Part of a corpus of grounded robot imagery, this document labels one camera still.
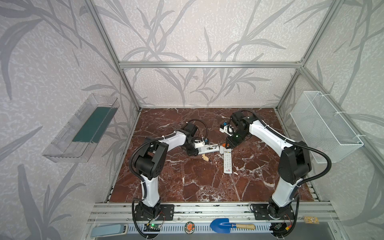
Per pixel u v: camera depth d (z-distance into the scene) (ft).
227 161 2.97
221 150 3.15
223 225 2.31
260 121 2.01
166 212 2.41
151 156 1.72
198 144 2.80
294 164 1.55
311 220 2.32
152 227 2.35
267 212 2.39
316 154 1.46
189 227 2.27
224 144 2.81
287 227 2.29
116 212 2.47
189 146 2.70
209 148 3.14
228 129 2.58
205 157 3.07
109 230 2.17
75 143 2.07
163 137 1.86
